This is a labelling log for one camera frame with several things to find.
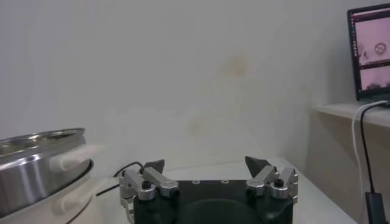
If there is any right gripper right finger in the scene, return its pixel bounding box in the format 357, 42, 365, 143
245, 156, 299, 200

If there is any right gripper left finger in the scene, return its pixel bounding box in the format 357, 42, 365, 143
118, 159, 180, 202

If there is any steel steamer basket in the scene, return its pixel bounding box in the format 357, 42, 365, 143
0, 127, 103, 219

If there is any white electric cooker base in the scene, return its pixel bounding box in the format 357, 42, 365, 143
0, 176, 121, 224

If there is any black cooker power cord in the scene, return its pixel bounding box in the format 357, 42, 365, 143
96, 161, 144, 197

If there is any white laptop cable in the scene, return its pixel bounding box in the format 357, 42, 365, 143
352, 100, 389, 224

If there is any black cable with adapter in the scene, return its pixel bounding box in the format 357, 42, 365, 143
359, 103, 390, 224

